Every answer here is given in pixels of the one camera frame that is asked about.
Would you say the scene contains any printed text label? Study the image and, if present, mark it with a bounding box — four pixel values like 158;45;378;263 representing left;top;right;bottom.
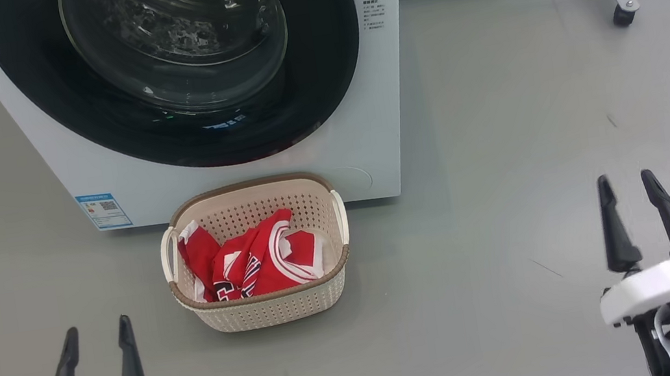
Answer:
359;0;391;33

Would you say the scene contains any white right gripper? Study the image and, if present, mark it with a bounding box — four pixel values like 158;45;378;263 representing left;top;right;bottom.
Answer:
582;165;670;330

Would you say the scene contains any red jersey with white trim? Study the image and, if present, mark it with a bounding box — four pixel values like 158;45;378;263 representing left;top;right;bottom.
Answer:
203;203;330;303

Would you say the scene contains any cream perforated laundry basket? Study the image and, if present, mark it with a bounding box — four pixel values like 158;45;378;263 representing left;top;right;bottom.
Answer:
151;166;363;342

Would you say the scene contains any blue energy label sticker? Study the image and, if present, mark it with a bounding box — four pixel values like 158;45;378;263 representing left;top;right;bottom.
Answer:
74;189;134;235

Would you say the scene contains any white front-load washing machine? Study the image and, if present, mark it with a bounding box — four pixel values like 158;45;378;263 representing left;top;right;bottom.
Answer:
0;0;434;253

